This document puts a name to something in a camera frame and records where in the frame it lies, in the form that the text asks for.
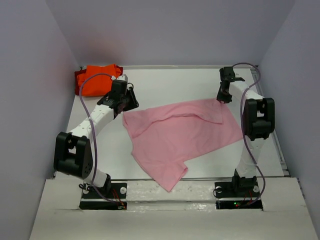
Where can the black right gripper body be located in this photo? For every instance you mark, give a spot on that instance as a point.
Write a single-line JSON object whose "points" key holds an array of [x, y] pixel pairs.
{"points": [[224, 91]]}

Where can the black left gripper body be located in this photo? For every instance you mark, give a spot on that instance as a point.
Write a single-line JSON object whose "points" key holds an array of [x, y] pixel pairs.
{"points": [[123, 99]]}

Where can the pink t shirt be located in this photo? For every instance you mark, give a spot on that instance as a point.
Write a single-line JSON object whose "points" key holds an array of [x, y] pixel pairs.
{"points": [[165, 137]]}

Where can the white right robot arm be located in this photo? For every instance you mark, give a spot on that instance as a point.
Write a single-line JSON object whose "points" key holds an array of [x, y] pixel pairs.
{"points": [[247, 166]]}

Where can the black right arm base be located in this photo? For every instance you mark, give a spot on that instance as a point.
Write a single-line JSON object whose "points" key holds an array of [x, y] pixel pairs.
{"points": [[237, 194]]}

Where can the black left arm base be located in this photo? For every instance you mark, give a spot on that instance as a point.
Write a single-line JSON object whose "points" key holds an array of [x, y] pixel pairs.
{"points": [[114, 200]]}

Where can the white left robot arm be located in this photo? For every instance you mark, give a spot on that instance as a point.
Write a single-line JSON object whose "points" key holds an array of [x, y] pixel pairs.
{"points": [[76, 152]]}

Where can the orange folded t shirt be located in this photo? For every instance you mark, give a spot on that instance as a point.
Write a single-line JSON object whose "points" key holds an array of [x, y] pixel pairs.
{"points": [[97, 80]]}

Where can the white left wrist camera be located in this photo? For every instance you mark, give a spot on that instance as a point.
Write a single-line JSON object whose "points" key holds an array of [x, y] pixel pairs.
{"points": [[122, 77]]}

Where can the aluminium table frame rail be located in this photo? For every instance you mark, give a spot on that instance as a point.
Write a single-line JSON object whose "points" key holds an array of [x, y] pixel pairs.
{"points": [[271, 160]]}

